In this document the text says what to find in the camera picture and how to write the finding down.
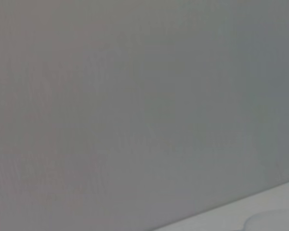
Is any clear plastic measuring cup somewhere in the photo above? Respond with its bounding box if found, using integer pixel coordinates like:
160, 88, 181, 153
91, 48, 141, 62
242, 208, 289, 231

